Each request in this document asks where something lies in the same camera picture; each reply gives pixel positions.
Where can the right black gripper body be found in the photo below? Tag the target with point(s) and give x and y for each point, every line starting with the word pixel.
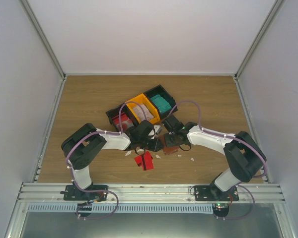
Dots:
pixel 173 139

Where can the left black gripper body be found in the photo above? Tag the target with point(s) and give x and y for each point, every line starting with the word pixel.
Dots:
pixel 144 145

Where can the red black-striped card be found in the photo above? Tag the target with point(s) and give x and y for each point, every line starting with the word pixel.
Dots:
pixel 147 161
pixel 140 161

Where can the yellow card bin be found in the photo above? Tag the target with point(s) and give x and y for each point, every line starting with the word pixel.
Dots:
pixel 142 99

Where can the brown leather card holder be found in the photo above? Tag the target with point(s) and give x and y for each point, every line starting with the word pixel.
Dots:
pixel 170 150

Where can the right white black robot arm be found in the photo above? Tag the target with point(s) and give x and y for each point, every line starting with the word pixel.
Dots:
pixel 243 155

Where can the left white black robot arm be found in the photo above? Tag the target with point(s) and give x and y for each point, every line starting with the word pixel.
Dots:
pixel 82 147

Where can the red white card stack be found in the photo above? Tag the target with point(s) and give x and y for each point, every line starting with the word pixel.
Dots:
pixel 124 124

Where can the white pink card stack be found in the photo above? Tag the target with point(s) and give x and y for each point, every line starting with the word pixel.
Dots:
pixel 142 113

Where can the teal card stack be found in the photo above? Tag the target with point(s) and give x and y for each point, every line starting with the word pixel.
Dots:
pixel 161 104

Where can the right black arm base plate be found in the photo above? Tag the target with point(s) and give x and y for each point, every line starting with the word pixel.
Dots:
pixel 212 193

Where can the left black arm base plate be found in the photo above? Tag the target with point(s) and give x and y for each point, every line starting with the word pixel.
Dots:
pixel 72 193

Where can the aluminium mounting rail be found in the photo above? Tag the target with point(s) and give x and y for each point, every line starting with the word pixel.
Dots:
pixel 151 193

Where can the grey slotted cable duct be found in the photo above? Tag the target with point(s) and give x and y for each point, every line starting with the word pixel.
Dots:
pixel 123 208

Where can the right aluminium frame post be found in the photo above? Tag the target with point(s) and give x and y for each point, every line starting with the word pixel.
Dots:
pixel 277 4

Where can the aluminium frame post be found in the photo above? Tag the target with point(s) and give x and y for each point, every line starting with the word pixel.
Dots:
pixel 277 4
pixel 37 27

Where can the left aluminium frame post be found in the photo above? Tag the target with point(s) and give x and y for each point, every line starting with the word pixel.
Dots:
pixel 37 27

